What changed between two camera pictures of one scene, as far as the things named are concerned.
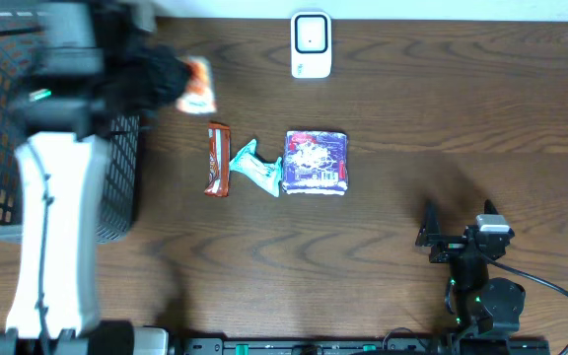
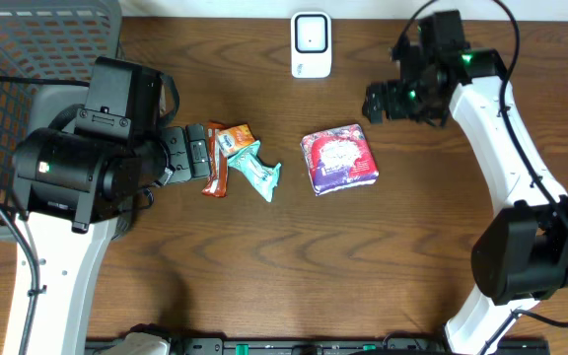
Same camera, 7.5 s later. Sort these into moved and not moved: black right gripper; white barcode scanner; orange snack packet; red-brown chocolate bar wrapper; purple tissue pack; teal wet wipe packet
Moved: orange snack packet; purple tissue pack; black right gripper
Not moved: red-brown chocolate bar wrapper; white barcode scanner; teal wet wipe packet
